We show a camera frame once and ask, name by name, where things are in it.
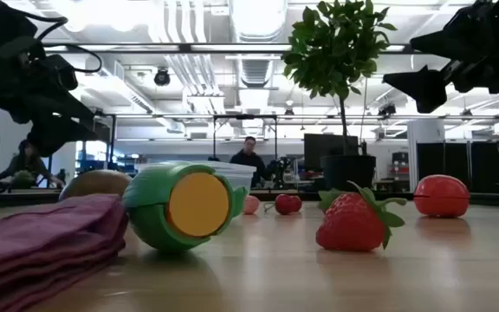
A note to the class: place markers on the black background rig frame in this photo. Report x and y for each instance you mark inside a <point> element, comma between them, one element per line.
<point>245,116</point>

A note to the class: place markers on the person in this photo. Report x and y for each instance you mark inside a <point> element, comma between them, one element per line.
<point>26,164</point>
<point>247,162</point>

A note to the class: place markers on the clear plastic tupperware container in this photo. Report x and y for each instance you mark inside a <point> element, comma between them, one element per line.
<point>241,173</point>

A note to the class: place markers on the brown toy kiwi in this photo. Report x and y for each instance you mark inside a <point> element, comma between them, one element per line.
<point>98,184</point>

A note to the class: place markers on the dark background cabinets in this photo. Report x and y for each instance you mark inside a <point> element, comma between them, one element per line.
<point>483,164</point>

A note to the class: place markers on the red toy cherries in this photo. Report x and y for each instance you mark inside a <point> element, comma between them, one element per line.
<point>287,204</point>

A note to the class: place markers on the black ceiling spotlight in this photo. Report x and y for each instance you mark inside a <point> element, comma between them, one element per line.
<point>162,77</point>

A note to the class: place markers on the red toy strawberry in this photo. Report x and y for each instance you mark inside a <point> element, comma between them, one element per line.
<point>349,225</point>

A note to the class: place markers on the black computer monitor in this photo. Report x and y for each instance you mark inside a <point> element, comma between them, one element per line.
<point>319,151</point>

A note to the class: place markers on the potted green plant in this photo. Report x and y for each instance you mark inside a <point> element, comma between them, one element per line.
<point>332,47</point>

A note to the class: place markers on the black overhead crossbar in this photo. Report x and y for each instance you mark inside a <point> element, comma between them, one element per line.
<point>232,48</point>

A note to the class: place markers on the purple folded cloth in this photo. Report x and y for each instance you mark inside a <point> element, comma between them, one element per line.
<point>37,242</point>

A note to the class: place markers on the small pink toy fruit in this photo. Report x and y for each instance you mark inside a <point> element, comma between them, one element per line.
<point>252,205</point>

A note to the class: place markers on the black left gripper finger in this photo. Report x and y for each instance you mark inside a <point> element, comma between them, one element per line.
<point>59,132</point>
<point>80,109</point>

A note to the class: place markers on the black background robot arm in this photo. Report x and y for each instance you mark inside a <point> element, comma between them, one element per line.
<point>279,171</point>

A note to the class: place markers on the small green background plant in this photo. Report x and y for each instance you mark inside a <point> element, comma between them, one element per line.
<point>23,180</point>

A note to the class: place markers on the green toy vegetable half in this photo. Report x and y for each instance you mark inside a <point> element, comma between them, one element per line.
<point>154,216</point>
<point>240,201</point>

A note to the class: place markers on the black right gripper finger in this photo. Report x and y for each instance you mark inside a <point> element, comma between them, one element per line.
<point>453,41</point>
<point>427,89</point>

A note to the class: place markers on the red toy tomato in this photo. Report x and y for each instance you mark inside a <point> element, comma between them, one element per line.
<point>442,197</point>

